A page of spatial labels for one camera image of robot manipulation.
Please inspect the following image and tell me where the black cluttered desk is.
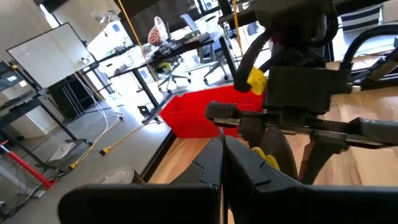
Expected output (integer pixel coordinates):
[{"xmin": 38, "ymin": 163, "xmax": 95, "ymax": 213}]
[{"xmin": 102, "ymin": 29, "xmax": 239, "ymax": 124}]

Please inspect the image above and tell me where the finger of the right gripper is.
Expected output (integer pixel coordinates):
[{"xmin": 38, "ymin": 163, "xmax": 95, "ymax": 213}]
[
  {"xmin": 300, "ymin": 132, "xmax": 341, "ymax": 185},
  {"xmin": 239, "ymin": 115, "xmax": 267, "ymax": 149}
]

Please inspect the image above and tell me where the navy white striped cushion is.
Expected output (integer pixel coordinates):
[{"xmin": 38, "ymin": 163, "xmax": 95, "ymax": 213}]
[{"xmin": 340, "ymin": 4, "xmax": 384, "ymax": 32}]

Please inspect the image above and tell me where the red pole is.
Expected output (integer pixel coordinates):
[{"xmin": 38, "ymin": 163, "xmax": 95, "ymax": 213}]
[{"xmin": 0, "ymin": 141, "xmax": 56, "ymax": 190}]

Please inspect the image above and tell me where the red plastic bin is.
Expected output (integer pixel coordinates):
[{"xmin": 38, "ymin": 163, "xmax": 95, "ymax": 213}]
[{"xmin": 159, "ymin": 84, "xmax": 265, "ymax": 139}]

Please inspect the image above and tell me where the yellow cable tag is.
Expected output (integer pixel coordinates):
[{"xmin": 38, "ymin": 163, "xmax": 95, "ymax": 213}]
[{"xmin": 247, "ymin": 67, "xmax": 268, "ymax": 96}]

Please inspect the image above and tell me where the black low rack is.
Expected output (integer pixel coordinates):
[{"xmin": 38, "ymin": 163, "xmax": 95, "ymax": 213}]
[{"xmin": 48, "ymin": 74, "xmax": 109, "ymax": 121}]

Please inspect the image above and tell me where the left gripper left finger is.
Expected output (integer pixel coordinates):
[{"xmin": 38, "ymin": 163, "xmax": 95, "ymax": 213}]
[{"xmin": 57, "ymin": 136, "xmax": 223, "ymax": 224}]

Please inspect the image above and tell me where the whiteboard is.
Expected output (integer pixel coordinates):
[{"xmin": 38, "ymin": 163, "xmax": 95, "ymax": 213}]
[{"xmin": 6, "ymin": 22, "xmax": 97, "ymax": 90}]

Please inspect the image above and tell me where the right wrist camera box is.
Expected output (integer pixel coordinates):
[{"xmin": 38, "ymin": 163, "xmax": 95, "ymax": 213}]
[{"xmin": 266, "ymin": 66, "xmax": 353, "ymax": 114}]

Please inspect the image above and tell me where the yellow extension cord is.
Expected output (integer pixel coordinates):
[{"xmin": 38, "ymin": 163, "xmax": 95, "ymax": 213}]
[{"xmin": 70, "ymin": 0, "xmax": 169, "ymax": 170}]

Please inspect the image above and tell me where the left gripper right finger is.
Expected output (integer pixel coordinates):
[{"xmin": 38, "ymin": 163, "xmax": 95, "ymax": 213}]
[{"xmin": 223, "ymin": 135, "xmax": 398, "ymax": 224}]

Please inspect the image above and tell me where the white office chair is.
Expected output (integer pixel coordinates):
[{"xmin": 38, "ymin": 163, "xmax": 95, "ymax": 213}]
[{"xmin": 154, "ymin": 15, "xmax": 192, "ymax": 94}]

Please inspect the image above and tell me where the red white spiral bag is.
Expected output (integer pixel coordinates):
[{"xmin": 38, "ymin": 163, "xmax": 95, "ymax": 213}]
[{"xmin": 147, "ymin": 26, "xmax": 162, "ymax": 47}]

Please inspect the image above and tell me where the grey office chair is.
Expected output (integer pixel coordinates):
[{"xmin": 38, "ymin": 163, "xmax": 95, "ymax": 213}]
[{"xmin": 179, "ymin": 14, "xmax": 231, "ymax": 86}]

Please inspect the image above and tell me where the yellow hanging power cord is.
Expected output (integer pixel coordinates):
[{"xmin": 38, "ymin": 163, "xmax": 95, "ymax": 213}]
[{"xmin": 232, "ymin": 0, "xmax": 245, "ymax": 58}]

